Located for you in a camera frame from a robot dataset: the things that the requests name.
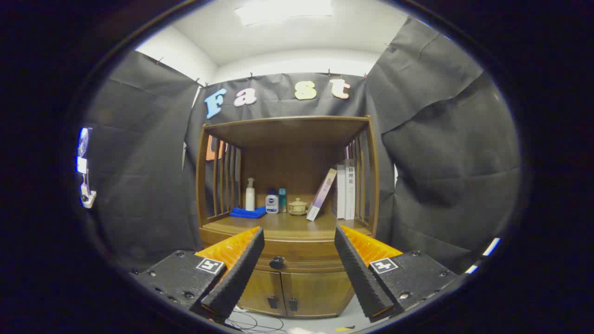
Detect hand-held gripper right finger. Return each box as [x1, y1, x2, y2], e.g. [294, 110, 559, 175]
[334, 225, 460, 323]

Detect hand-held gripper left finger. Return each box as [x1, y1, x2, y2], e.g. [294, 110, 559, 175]
[135, 226, 265, 324]

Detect wooden countertop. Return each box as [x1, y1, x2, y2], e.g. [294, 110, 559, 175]
[200, 212, 372, 242]

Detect wooden cabinet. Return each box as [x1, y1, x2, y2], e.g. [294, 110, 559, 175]
[195, 115, 381, 318]

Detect blue folded cloth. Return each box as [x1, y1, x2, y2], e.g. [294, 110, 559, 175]
[229, 206, 267, 219]

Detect white book with black lettering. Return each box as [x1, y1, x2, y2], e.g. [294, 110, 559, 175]
[344, 159, 356, 220]

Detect pink purple book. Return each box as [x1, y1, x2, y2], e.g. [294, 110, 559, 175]
[306, 168, 338, 222]

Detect ceiling light panel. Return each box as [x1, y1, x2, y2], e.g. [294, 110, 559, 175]
[234, 0, 334, 26]

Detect thin floor cables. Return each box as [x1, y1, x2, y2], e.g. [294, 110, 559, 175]
[227, 308, 286, 334]

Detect white wall device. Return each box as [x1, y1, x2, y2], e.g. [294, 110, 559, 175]
[77, 128, 97, 208]

